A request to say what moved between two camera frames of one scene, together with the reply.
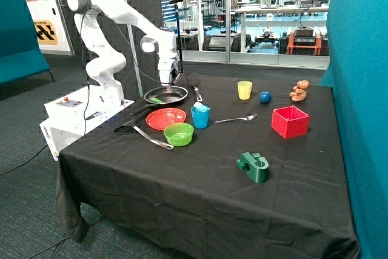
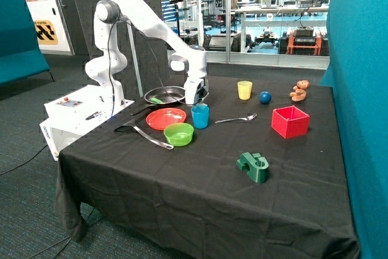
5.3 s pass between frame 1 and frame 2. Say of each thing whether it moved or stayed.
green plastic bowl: stayed
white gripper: moved
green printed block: stayed
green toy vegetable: stayed
